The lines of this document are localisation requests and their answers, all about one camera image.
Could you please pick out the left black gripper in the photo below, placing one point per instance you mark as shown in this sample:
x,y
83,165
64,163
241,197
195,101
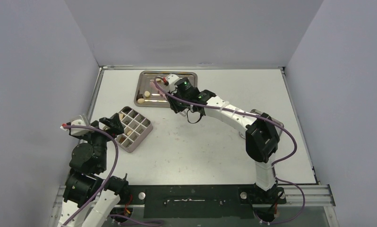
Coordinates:
x,y
113,122

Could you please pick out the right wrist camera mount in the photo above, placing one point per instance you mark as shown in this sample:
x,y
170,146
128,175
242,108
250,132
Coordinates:
x,y
170,80

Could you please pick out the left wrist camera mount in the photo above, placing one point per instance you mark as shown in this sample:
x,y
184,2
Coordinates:
x,y
80,120

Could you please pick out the cream round swirl chocolate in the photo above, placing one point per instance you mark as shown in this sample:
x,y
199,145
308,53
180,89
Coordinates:
x,y
140,101

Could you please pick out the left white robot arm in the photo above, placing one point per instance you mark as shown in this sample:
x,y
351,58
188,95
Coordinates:
x,y
88,199

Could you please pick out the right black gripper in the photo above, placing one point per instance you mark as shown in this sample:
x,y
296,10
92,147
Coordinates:
x,y
175,92

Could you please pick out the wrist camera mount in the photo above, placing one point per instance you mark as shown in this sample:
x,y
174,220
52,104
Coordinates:
x,y
170,80
80,120

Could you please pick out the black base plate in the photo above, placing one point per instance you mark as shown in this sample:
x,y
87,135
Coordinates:
x,y
200,201

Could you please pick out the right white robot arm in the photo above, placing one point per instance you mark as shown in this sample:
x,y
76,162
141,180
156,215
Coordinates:
x,y
261,138

